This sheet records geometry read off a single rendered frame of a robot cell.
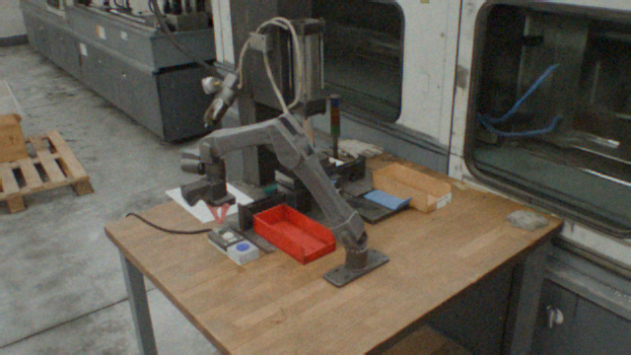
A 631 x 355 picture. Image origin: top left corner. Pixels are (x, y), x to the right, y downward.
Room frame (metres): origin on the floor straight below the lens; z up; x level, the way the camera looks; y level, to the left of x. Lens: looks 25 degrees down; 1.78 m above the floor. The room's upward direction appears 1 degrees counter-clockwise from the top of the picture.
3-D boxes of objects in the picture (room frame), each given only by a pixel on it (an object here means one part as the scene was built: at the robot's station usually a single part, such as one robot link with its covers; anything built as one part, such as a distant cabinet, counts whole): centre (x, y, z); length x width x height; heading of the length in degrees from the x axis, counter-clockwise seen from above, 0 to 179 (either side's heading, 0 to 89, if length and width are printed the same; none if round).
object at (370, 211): (1.65, -0.17, 0.91); 0.17 x 0.16 x 0.02; 130
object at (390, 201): (1.66, -0.22, 0.93); 0.15 x 0.07 x 0.03; 44
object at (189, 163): (1.46, 0.34, 1.18); 0.12 x 0.09 x 0.12; 68
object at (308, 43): (1.70, 0.05, 1.37); 0.11 x 0.09 x 0.30; 130
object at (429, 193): (1.73, -0.31, 0.93); 0.25 x 0.13 x 0.08; 40
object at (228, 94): (1.84, 0.32, 1.25); 0.19 x 0.07 x 0.19; 130
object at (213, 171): (1.46, 0.31, 1.14); 0.07 x 0.06 x 0.07; 68
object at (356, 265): (1.29, -0.09, 0.94); 0.20 x 0.07 x 0.08; 130
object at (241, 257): (1.37, 0.23, 0.90); 0.07 x 0.07 x 0.06; 40
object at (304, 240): (1.45, 0.09, 0.93); 0.25 x 0.12 x 0.06; 40
